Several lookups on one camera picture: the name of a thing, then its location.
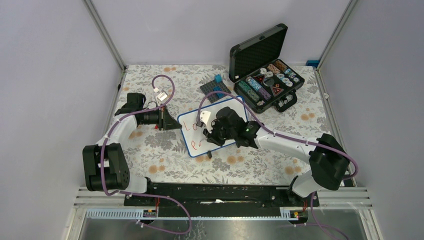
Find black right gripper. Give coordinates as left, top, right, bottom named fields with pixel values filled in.
left=203, top=118, right=237, bottom=147

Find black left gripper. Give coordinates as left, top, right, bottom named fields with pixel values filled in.
left=140, top=103, right=182, bottom=131

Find blue framed whiteboard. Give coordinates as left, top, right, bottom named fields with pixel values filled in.
left=177, top=95, right=248, bottom=158

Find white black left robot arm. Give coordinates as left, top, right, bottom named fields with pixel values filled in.
left=82, top=93, right=182, bottom=206

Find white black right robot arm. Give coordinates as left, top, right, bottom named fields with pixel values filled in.
left=197, top=107, right=349, bottom=206

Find floral tablecloth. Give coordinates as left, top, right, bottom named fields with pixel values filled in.
left=117, top=65, right=331, bottom=185

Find blue lego brick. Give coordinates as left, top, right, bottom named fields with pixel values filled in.
left=213, top=86, right=225, bottom=99

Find light blue lego cube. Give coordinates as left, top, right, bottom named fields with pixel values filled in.
left=214, top=74, right=222, bottom=83

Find blue clamp behind table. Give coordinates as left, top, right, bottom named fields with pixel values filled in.
left=305, top=60, right=320, bottom=68

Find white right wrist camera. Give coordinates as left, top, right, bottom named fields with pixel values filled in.
left=196, top=110, right=212, bottom=131

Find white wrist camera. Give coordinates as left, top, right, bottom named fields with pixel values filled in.
left=196, top=110, right=212, bottom=131
left=153, top=87, right=168, bottom=105

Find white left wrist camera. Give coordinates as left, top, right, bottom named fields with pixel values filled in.
left=153, top=87, right=168, bottom=105

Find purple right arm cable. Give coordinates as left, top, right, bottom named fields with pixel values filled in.
left=196, top=91, right=360, bottom=240

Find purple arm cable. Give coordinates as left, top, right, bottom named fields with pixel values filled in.
left=99, top=74, right=193, bottom=235
left=196, top=91, right=360, bottom=240

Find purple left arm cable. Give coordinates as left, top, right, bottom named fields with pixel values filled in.
left=99, top=74, right=193, bottom=235

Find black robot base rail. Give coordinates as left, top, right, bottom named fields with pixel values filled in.
left=124, top=182, right=319, bottom=217

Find grey slotted cable duct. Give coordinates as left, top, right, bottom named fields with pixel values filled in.
left=85, top=208, right=298, bottom=221

